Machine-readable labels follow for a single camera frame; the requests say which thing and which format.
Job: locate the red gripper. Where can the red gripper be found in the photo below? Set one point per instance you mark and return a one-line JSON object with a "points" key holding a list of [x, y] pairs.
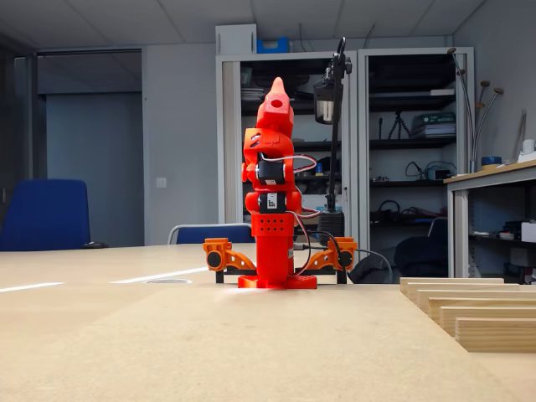
{"points": [[274, 110]]}

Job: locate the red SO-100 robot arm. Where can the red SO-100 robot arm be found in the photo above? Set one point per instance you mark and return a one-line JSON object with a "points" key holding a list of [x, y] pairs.
{"points": [[272, 251]]}

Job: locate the stack of papers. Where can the stack of papers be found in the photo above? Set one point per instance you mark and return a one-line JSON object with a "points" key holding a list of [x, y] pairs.
{"points": [[252, 94]]}

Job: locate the grey metal shelf cabinet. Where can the grey metal shelf cabinet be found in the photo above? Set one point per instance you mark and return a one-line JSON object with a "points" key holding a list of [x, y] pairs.
{"points": [[362, 188], [251, 56]]}

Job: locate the blue plastic box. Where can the blue plastic box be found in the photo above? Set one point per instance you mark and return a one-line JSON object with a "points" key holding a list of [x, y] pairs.
{"points": [[272, 46]]}

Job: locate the white box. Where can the white box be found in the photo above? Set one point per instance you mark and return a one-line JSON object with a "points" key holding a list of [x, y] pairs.
{"points": [[235, 39]]}

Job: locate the small blue container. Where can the small blue container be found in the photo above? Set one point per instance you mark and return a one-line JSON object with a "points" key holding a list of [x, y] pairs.
{"points": [[319, 168]]}

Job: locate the black flexible mini tripod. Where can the black flexible mini tripod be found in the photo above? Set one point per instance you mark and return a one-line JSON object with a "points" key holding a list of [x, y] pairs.
{"points": [[399, 121]]}

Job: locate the black gooseneck stand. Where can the black gooseneck stand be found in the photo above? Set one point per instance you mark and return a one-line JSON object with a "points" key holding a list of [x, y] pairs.
{"points": [[333, 226]]}

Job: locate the stack of books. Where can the stack of books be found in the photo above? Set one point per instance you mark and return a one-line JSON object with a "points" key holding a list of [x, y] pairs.
{"points": [[433, 125]]}

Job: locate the orange table clamp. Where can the orange table clamp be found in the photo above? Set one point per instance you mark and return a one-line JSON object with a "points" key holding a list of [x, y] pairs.
{"points": [[222, 246], [349, 244]]}

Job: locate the black office chair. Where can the black office chair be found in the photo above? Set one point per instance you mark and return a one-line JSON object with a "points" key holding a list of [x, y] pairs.
{"points": [[368, 272]]}

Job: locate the dark grey office chair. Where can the dark grey office chair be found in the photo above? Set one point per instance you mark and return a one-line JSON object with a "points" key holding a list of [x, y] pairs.
{"points": [[419, 259]]}

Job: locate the metal coat stand wooden knobs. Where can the metal coat stand wooden knobs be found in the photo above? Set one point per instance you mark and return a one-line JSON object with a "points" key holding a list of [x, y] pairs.
{"points": [[498, 90]]}

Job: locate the black computer mouse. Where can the black computer mouse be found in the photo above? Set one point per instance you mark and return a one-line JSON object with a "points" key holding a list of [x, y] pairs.
{"points": [[95, 245]]}

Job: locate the grey desk with wooden top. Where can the grey desk with wooden top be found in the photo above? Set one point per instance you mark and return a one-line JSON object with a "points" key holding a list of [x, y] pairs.
{"points": [[519, 168]]}

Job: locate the white roll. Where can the white roll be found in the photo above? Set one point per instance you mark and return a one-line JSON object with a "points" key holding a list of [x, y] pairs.
{"points": [[528, 146]]}

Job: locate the blue office chair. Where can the blue office chair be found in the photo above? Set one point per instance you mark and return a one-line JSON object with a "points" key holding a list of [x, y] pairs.
{"points": [[46, 213]]}

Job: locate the small white carton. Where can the small white carton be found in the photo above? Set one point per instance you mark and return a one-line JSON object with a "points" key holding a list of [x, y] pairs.
{"points": [[529, 232]]}

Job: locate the white light switch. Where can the white light switch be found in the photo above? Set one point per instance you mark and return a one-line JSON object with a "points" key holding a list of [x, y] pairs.
{"points": [[161, 182]]}

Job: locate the blue chair with grey frame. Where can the blue chair with grey frame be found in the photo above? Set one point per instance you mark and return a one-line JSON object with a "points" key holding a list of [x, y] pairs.
{"points": [[209, 235]]}

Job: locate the brown fibreboard base plate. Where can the brown fibreboard base plate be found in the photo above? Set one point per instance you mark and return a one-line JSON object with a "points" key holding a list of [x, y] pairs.
{"points": [[251, 368]]}

